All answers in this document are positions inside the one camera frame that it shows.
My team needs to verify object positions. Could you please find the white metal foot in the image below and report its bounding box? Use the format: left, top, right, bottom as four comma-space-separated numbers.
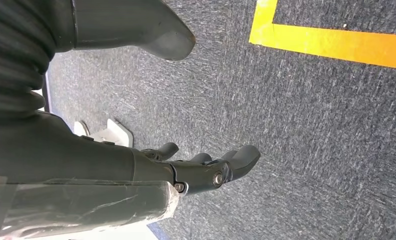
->
73, 118, 134, 148

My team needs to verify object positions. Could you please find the white panel with blue edge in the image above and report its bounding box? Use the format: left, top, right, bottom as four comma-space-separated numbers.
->
29, 220, 167, 240

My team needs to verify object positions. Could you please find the yellow floor tape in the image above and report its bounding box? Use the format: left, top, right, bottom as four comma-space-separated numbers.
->
248, 0, 396, 71

